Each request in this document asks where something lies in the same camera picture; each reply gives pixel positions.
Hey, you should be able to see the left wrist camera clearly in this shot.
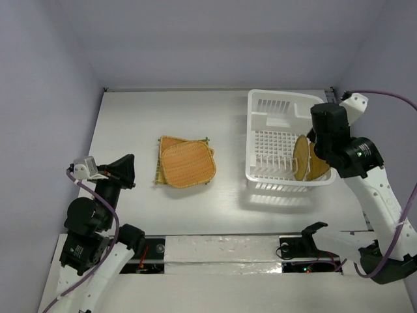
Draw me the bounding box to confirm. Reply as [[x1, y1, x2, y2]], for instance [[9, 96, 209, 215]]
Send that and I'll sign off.
[[69, 156, 108, 181]]

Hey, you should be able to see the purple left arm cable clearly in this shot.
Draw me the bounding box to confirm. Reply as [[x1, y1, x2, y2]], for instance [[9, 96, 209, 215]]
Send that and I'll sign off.
[[40, 169, 120, 312]]

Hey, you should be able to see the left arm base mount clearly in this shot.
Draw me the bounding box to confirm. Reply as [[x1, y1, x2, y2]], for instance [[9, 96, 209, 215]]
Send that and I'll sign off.
[[120, 237, 165, 274]]

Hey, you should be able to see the silver foil covered panel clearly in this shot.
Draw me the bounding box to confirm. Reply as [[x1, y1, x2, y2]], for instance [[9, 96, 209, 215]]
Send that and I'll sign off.
[[164, 235, 282, 275]]

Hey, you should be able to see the white plastic dish rack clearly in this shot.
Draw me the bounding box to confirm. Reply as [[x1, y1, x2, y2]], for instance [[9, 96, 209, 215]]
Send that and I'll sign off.
[[245, 89, 336, 192]]

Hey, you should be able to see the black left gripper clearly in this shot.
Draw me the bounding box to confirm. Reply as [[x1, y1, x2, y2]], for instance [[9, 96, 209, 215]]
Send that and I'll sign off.
[[93, 151, 137, 227]]

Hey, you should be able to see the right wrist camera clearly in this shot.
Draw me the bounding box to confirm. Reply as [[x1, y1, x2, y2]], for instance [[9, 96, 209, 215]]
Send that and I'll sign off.
[[339, 91, 369, 126]]

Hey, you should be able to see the square woven bamboo plate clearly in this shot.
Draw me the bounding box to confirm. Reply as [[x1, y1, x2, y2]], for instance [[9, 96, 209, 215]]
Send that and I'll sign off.
[[152, 136, 211, 187]]

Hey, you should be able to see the yellow woven fan plate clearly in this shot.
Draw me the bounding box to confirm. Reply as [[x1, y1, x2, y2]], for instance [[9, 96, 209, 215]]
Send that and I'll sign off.
[[306, 142, 330, 181]]

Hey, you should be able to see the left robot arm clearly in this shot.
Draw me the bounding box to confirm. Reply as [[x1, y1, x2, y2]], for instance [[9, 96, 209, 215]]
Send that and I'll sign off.
[[43, 154, 145, 312]]

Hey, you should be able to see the round yellow green-rimmed plate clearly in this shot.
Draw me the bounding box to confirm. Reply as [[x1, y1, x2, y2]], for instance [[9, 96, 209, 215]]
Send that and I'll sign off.
[[293, 135, 310, 181]]

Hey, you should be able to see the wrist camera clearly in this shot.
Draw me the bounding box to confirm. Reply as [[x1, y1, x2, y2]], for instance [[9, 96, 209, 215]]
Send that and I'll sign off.
[[69, 156, 108, 181], [339, 91, 369, 126]]

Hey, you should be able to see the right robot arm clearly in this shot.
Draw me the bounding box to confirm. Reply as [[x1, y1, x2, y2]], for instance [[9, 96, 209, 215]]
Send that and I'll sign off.
[[300, 103, 416, 285]]

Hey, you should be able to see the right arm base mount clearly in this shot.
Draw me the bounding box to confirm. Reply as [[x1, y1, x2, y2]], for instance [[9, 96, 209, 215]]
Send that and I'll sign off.
[[275, 222, 339, 261]]

